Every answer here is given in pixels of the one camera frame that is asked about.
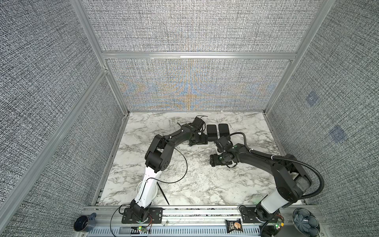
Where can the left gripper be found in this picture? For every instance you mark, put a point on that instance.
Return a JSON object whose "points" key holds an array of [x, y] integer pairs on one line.
{"points": [[203, 140]]}

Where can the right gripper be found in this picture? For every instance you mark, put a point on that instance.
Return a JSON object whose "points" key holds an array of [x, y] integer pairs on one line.
{"points": [[213, 161]]}

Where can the black phone with camera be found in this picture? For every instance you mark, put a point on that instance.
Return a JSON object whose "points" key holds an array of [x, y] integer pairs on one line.
{"points": [[212, 134]]}

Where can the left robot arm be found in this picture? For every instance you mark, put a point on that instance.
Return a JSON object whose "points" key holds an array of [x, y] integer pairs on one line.
{"points": [[158, 158]]}

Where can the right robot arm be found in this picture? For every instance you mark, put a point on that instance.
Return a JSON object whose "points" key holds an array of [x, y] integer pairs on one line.
{"points": [[294, 179]]}

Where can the black ladle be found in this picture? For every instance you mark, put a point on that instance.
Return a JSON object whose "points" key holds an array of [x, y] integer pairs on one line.
{"points": [[162, 192]]}

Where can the snack packet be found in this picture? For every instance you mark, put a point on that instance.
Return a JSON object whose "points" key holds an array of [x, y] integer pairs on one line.
{"points": [[234, 225]]}

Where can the white alarm clock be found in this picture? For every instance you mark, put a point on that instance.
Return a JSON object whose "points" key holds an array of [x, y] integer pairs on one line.
{"points": [[155, 190]]}

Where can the bowl of dark capsules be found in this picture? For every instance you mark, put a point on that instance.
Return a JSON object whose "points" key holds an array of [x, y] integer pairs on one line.
{"points": [[306, 222]]}

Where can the dark blue mug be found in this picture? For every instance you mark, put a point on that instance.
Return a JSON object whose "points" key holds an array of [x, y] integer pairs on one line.
{"points": [[85, 223]]}

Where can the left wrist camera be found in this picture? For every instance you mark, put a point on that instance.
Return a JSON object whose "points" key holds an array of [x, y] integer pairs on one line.
{"points": [[198, 123]]}

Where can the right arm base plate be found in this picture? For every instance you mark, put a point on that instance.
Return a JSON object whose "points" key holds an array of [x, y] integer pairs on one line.
{"points": [[248, 214]]}

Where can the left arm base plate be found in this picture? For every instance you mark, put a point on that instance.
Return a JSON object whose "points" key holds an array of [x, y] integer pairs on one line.
{"points": [[151, 215]]}

